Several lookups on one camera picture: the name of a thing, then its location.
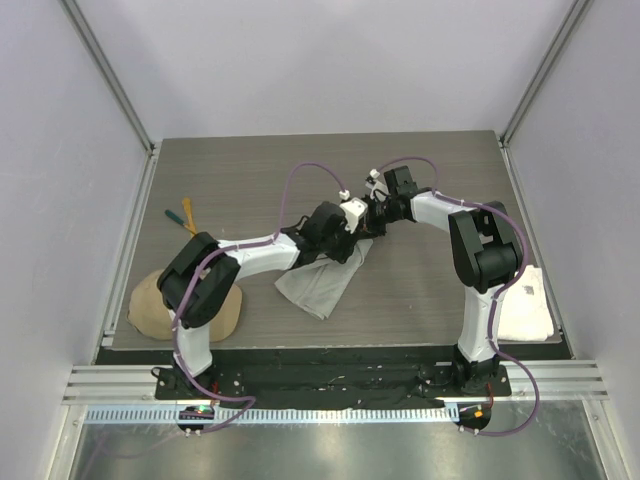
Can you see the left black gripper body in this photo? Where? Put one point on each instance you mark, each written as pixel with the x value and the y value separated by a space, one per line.
pixel 338 247

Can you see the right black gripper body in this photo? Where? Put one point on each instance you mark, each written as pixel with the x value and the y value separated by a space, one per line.
pixel 379 214

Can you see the grey cloth napkin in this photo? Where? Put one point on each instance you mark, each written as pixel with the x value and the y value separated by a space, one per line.
pixel 317 288

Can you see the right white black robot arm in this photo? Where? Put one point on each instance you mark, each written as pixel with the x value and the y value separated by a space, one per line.
pixel 489 254

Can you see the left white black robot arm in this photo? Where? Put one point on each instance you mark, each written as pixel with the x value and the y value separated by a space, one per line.
pixel 197 282

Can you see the white folded towel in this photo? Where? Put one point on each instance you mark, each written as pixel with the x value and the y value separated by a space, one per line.
pixel 525 315

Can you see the beige cap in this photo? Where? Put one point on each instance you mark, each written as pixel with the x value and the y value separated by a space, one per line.
pixel 148 315

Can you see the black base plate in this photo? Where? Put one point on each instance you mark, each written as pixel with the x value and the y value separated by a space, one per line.
pixel 340 378

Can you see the white slotted cable duct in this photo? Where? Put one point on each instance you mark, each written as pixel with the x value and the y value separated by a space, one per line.
pixel 189 414

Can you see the right aluminium frame post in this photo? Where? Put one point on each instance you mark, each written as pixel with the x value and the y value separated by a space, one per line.
pixel 568 27

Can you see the aluminium frame post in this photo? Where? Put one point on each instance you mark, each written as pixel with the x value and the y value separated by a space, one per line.
pixel 568 27
pixel 100 60

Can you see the left aluminium frame post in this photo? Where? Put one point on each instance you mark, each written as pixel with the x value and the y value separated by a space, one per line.
pixel 100 60

